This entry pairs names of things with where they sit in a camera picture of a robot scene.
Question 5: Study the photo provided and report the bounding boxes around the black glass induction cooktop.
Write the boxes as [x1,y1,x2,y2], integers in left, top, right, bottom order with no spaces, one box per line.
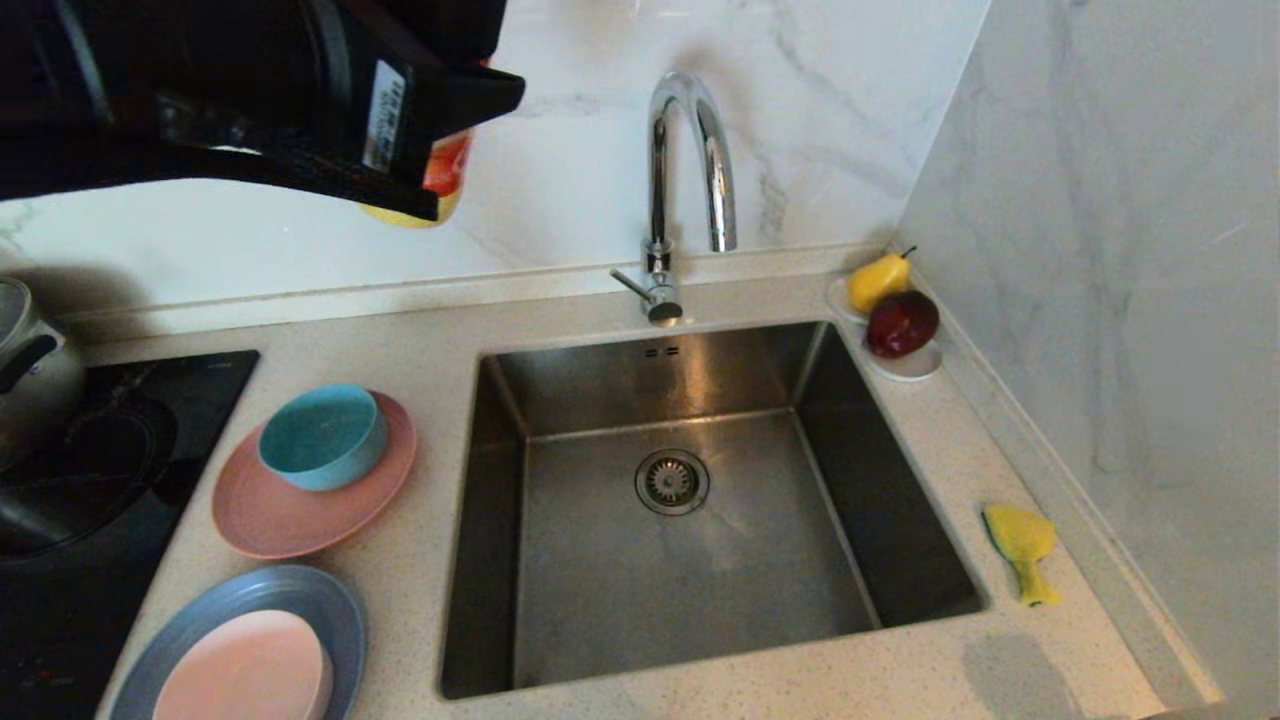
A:
[0,350,261,720]

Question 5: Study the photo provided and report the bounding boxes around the large pink plate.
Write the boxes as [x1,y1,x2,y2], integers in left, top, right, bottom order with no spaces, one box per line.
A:
[212,389,418,559]

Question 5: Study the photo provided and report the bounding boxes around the yellow pear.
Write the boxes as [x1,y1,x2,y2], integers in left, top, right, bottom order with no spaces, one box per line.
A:
[848,246,918,317]

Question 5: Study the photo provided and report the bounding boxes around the black frying pan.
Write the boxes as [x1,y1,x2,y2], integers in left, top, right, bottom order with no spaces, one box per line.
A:
[0,400,181,561]

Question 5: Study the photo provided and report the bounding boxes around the dark red apple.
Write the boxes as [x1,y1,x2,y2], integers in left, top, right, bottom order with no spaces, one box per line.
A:
[866,290,941,360]

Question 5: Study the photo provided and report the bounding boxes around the large blue-grey plate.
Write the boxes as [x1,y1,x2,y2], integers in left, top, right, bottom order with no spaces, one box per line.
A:
[110,565,367,720]

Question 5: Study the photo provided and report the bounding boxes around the yellow-capped orange dish soap bottle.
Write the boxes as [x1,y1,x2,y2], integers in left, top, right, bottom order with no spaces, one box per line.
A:
[358,130,473,230]

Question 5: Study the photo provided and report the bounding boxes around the steel pot with black handle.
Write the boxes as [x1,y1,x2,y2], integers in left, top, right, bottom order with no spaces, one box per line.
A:
[0,277,87,471]

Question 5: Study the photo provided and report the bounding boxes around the pink bowl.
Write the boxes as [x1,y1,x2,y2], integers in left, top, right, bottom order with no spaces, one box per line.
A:
[152,610,335,720]

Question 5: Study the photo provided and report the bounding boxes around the round metal drain strainer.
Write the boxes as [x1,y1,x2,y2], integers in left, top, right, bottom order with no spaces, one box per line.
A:
[635,448,711,517]

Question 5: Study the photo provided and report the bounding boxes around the stainless steel sink basin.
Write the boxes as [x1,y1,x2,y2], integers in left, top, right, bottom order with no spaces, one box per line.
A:
[438,318,989,701]

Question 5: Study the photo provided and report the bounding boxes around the yellow sponge brush with handle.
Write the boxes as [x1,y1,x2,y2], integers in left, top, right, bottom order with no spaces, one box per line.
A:
[983,505,1062,609]

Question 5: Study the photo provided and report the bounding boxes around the teal bowl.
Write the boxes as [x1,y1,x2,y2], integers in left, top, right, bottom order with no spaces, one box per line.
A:
[258,384,389,492]

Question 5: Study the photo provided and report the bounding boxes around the chrome gooseneck faucet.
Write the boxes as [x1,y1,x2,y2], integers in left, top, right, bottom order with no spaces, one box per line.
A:
[611,70,738,326]

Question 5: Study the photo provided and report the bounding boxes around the small white fruit dish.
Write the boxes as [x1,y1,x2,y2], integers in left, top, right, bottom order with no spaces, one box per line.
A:
[826,277,944,383]

